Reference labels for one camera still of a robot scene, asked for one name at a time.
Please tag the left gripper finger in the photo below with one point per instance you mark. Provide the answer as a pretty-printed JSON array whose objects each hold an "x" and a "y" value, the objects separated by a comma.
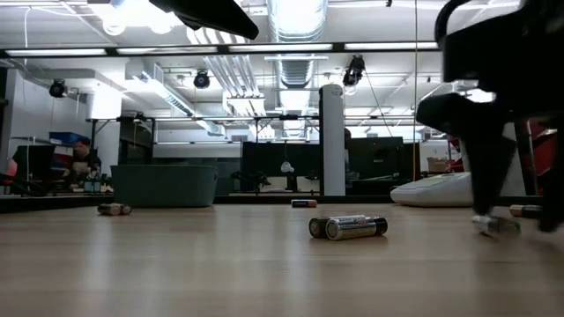
[{"x": 216, "y": 15}]

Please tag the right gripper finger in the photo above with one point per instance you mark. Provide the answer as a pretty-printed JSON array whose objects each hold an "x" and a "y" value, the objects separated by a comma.
[
  {"x": 555, "y": 176},
  {"x": 489, "y": 167}
]

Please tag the dark copper-end battery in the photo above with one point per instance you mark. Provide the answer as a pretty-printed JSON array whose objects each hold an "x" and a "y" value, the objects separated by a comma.
[{"x": 498, "y": 226}]

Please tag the silver red-print battery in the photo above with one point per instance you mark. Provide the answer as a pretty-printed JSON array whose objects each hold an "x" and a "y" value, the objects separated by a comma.
[{"x": 109, "y": 209}]

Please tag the black Duracell battery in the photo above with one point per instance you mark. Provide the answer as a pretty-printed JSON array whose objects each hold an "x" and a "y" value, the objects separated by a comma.
[{"x": 526, "y": 212}]

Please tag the cardboard box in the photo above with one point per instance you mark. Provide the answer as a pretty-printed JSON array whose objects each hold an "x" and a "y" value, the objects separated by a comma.
[{"x": 437, "y": 165}]

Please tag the white label maker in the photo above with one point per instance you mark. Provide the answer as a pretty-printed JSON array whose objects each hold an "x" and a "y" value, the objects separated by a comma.
[{"x": 432, "y": 191}]

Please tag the black ceiling spotlight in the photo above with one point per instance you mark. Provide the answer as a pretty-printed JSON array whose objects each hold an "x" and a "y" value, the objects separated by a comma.
[
  {"x": 202, "y": 80},
  {"x": 58, "y": 89},
  {"x": 354, "y": 70}
]

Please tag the black monitor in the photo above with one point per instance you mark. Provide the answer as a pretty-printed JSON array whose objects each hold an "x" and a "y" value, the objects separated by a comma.
[{"x": 374, "y": 158}]

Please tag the person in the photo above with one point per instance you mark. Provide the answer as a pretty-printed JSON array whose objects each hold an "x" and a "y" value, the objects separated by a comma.
[
  {"x": 81, "y": 158},
  {"x": 348, "y": 149}
]

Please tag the silver black AA battery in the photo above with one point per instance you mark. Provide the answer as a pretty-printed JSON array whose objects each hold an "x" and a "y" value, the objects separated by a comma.
[
  {"x": 352, "y": 229},
  {"x": 317, "y": 228}
]

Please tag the small white hanging object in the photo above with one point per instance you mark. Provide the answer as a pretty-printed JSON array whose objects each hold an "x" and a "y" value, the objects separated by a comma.
[{"x": 287, "y": 167}]

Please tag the dark teal plastic bin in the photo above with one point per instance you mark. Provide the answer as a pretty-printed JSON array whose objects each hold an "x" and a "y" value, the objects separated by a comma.
[{"x": 163, "y": 187}]

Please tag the slim AAA battery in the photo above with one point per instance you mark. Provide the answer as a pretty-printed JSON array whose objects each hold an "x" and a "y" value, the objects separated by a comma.
[{"x": 304, "y": 204}]

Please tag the blue lidded storage box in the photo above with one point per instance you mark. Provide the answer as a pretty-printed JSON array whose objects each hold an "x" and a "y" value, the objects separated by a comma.
[{"x": 68, "y": 139}]

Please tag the green bottle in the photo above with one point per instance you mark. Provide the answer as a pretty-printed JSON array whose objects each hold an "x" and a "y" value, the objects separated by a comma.
[
  {"x": 87, "y": 184},
  {"x": 97, "y": 182}
]

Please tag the silver ventilation duct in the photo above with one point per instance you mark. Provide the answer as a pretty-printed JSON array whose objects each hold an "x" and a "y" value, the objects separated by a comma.
[{"x": 296, "y": 70}]

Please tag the black aluminium table frame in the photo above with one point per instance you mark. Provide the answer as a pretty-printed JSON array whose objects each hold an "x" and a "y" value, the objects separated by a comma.
[{"x": 264, "y": 199}]

